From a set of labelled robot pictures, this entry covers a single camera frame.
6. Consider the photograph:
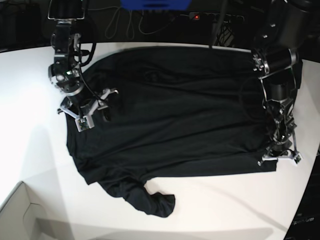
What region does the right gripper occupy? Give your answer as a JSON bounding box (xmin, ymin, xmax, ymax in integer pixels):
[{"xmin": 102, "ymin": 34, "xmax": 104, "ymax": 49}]
[{"xmin": 57, "ymin": 88, "xmax": 119, "ymax": 132}]

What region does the black power strip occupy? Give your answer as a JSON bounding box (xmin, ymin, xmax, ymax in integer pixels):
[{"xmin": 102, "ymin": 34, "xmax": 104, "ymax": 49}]
[{"xmin": 188, "ymin": 11, "xmax": 245, "ymax": 23}]

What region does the black t-shirt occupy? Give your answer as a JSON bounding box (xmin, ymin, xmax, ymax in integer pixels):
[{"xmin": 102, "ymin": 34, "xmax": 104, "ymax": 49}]
[{"xmin": 66, "ymin": 46, "xmax": 278, "ymax": 218}]

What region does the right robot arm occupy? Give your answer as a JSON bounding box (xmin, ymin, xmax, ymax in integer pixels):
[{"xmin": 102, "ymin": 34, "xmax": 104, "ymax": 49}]
[{"xmin": 47, "ymin": 0, "xmax": 118, "ymax": 132}]

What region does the blue bin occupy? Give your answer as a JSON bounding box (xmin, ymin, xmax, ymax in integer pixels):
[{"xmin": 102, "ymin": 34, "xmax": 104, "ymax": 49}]
[{"xmin": 120, "ymin": 0, "xmax": 191, "ymax": 11}]

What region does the black cable bundle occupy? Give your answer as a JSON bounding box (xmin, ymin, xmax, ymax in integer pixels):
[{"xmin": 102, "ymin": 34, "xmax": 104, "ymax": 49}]
[{"xmin": 214, "ymin": 22, "xmax": 236, "ymax": 48}]

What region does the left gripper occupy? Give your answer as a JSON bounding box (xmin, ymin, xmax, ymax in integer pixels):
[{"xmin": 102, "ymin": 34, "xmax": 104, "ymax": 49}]
[{"xmin": 257, "ymin": 146, "xmax": 304, "ymax": 166}]

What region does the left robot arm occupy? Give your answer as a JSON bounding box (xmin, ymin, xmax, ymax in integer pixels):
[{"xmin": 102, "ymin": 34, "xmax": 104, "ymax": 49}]
[{"xmin": 251, "ymin": 0, "xmax": 320, "ymax": 166}]

